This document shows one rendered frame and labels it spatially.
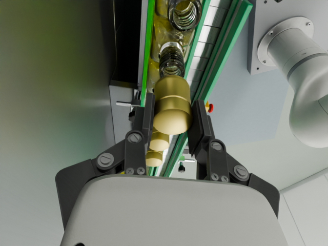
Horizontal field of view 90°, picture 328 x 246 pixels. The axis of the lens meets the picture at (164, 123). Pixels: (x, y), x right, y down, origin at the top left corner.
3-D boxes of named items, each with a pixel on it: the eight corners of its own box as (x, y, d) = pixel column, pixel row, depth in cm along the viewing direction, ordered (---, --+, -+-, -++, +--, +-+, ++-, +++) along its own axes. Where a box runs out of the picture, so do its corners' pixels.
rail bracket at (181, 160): (178, 141, 75) (179, 169, 66) (194, 143, 76) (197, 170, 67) (176, 146, 78) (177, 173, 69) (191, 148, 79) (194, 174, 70)
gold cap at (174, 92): (156, 71, 15) (153, 104, 12) (194, 77, 15) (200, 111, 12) (152, 100, 18) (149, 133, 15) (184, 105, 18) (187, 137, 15)
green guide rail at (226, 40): (235, -8, 33) (248, 3, 28) (240, -7, 33) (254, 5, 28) (150, 209, 164) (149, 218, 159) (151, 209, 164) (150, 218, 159)
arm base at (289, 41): (322, 8, 55) (363, 32, 44) (301, 59, 69) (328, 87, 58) (261, 24, 59) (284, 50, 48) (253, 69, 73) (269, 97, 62)
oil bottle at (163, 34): (158, -14, 33) (152, 26, 19) (185, -8, 34) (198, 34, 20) (155, 18, 37) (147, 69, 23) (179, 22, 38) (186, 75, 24)
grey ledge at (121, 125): (114, 68, 57) (107, 88, 50) (140, 72, 58) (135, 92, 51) (122, 176, 129) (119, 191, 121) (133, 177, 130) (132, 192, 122)
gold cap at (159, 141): (145, 126, 29) (143, 147, 26) (155, 114, 27) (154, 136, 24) (162, 133, 30) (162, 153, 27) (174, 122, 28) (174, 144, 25)
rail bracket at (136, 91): (121, 80, 50) (111, 112, 42) (143, 84, 51) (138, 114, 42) (121, 91, 53) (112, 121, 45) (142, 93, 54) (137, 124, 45)
